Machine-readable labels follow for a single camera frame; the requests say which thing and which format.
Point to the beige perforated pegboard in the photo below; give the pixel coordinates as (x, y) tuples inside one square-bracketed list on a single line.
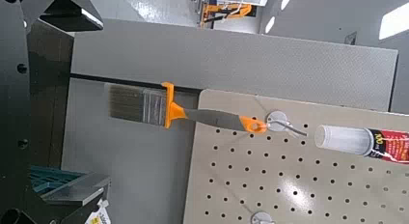
[(289, 185)]

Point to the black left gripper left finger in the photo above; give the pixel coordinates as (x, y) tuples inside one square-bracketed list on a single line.
[(14, 121)]

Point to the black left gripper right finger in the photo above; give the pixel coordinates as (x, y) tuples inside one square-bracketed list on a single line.
[(64, 11)]

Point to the grey panel below pegboard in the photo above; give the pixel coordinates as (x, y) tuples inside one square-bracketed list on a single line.
[(128, 169)]

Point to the white pegboard hook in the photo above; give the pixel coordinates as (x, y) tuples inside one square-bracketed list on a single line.
[(276, 121), (262, 218)]

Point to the red and white sealant tube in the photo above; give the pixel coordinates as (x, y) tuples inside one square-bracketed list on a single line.
[(347, 140)]

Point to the white carded retail package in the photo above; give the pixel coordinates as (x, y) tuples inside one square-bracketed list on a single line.
[(99, 216)]

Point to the grey side partition panel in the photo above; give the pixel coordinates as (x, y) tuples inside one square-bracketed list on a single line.
[(225, 63)]

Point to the orange background machine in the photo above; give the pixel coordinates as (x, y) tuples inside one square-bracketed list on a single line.
[(238, 11)]

